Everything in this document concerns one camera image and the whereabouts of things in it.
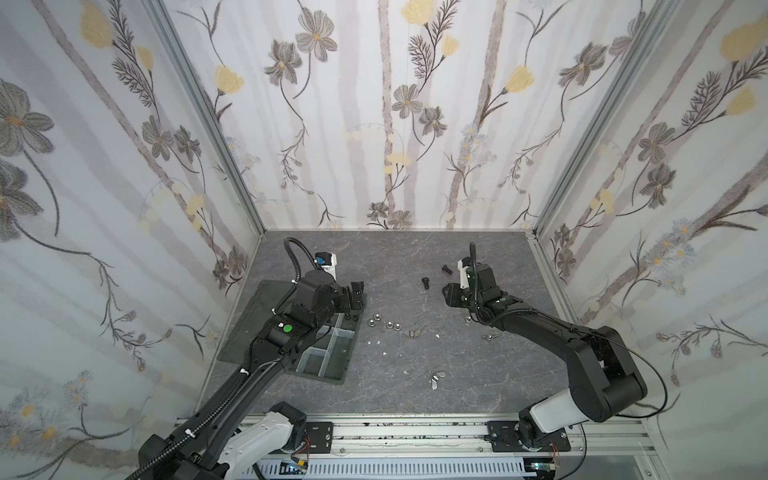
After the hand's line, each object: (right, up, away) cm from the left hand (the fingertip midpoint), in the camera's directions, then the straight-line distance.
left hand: (345, 276), depth 76 cm
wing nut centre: (+19, -19, +16) cm, 31 cm away
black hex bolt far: (+33, 0, +32) cm, 46 cm away
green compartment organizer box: (-36, -11, +23) cm, 44 cm away
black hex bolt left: (+25, -4, +29) cm, 38 cm away
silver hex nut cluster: (+11, -16, +17) cm, 26 cm away
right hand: (+28, -3, +14) cm, 32 cm away
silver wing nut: (+42, -20, +15) cm, 49 cm away
